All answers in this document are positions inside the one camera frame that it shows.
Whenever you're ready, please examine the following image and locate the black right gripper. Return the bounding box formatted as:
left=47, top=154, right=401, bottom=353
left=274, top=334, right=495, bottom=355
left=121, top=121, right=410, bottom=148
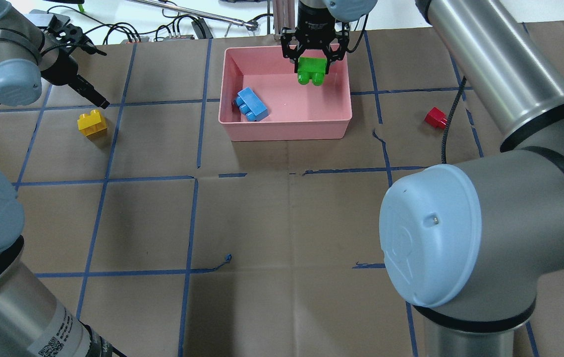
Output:
left=281, top=27, right=350, bottom=75

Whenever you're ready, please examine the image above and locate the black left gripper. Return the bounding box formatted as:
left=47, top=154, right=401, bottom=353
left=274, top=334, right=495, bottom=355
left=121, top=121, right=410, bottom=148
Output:
left=39, top=25, right=110, bottom=109

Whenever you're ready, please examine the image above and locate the green toy block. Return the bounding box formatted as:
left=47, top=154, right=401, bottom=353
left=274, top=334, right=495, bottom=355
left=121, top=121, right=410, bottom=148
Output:
left=296, top=57, right=328, bottom=86

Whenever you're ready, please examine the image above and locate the blue toy block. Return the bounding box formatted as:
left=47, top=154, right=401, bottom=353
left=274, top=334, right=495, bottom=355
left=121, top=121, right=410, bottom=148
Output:
left=234, top=87, right=269, bottom=122

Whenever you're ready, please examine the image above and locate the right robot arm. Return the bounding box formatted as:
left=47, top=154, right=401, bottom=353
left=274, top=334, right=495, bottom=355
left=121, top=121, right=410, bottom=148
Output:
left=379, top=0, right=564, bottom=357

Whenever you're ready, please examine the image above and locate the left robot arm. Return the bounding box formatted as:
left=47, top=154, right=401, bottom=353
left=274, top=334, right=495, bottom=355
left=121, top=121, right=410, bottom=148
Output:
left=0, top=0, right=121, bottom=357

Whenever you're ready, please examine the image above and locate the pink plastic box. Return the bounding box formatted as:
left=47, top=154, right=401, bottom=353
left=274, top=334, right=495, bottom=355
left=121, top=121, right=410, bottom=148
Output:
left=218, top=46, right=352, bottom=141

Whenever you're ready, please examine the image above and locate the yellow toy block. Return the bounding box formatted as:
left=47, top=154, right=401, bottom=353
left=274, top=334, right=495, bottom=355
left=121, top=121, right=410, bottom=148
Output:
left=77, top=109, right=108, bottom=136

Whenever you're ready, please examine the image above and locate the red toy block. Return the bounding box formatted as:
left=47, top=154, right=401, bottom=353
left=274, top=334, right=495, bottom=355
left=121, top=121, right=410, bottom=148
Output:
left=424, top=107, right=448, bottom=130

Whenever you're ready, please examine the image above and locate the aluminium frame post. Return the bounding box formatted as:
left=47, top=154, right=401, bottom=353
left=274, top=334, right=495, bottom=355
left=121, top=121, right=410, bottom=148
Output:
left=272, top=0, right=296, bottom=41

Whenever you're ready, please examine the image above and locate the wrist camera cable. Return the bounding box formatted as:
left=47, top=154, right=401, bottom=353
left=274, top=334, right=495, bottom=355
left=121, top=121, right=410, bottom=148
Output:
left=441, top=74, right=467, bottom=164

